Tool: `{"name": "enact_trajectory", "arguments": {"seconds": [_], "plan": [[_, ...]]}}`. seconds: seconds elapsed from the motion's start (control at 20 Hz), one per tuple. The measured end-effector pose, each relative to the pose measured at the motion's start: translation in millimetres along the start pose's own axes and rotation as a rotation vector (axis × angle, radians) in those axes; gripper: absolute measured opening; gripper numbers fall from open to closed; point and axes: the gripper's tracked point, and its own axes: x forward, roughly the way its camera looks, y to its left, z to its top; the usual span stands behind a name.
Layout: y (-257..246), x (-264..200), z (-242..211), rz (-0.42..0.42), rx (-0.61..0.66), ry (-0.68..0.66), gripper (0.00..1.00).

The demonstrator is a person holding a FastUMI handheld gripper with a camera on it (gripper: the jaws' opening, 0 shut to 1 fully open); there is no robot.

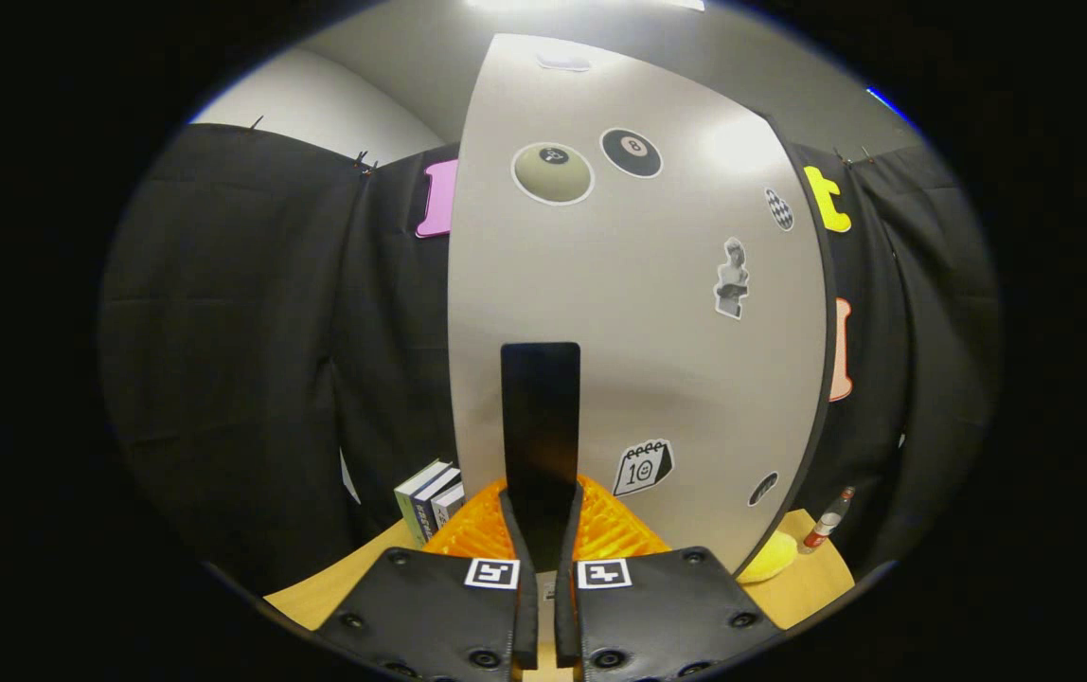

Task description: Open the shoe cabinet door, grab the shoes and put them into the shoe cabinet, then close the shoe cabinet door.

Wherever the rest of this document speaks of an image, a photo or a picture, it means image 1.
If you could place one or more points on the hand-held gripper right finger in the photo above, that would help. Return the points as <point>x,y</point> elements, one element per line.
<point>565,616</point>

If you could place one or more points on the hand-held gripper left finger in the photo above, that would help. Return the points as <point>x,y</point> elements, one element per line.
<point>529,616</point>

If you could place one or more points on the grey shoe cabinet door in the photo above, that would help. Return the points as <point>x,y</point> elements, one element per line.
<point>638,379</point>

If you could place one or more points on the white and blue book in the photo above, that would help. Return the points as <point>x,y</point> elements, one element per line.
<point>449,507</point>

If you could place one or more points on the green and white book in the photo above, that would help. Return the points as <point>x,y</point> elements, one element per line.
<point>413,502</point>

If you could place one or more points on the yellow round object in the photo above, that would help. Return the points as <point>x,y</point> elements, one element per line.
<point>771,559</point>

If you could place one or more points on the white bottle with red cap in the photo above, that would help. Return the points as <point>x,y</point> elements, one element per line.
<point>826,523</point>

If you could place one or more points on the black backdrop cloth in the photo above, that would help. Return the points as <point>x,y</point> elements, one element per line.
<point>240,360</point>

